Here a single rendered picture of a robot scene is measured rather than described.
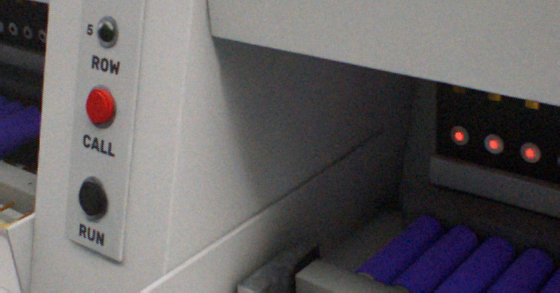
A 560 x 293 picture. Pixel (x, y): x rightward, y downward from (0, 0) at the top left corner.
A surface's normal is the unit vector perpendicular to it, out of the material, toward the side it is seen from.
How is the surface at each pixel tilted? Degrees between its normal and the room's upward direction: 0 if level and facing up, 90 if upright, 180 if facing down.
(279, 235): 90
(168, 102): 90
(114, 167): 90
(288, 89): 90
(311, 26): 108
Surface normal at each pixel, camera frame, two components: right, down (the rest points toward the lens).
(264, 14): -0.62, 0.37
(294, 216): 0.78, 0.22
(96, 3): -0.62, 0.08
